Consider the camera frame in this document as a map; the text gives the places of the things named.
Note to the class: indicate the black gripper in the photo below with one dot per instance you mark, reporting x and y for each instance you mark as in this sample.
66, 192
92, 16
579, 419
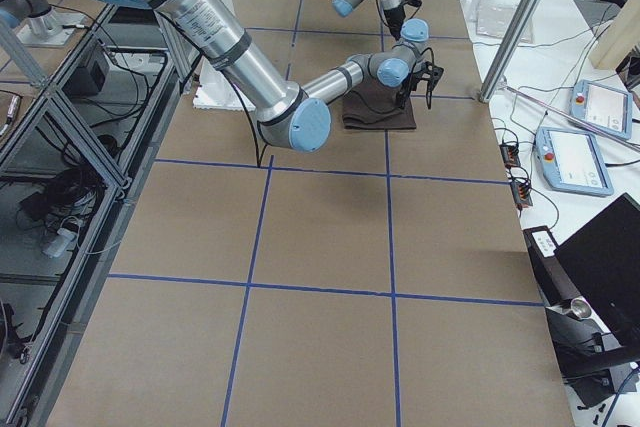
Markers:
394, 13
409, 81

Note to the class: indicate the brown t-shirt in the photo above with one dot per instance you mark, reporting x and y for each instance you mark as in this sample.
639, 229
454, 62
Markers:
372, 106

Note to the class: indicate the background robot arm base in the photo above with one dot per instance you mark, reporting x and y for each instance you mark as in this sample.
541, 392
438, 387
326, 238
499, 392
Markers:
41, 24

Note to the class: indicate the clear plastic bag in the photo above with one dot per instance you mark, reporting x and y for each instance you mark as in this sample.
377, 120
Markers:
493, 18

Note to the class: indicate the orange connector block upper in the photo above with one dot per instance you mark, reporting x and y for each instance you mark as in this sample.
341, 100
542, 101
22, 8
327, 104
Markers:
510, 155

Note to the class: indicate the orange connector block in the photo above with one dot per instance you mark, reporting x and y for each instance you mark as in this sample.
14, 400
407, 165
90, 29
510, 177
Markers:
521, 192
510, 155

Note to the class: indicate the orange connector block lower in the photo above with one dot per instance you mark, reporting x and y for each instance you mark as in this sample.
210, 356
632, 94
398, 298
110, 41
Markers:
521, 192

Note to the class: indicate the lower teach pendant tablet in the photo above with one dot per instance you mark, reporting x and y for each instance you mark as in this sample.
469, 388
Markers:
571, 162

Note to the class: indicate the teach pendant tablet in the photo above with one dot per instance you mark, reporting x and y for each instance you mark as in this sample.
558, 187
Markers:
606, 107
571, 162

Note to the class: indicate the upper teach pendant tablet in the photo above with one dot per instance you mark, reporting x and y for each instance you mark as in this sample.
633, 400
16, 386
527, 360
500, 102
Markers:
606, 107

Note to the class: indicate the black monitor on stand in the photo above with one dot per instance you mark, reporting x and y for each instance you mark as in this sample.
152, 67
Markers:
591, 284

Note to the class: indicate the aluminium frame post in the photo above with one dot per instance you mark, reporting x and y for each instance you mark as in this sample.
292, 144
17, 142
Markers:
507, 48

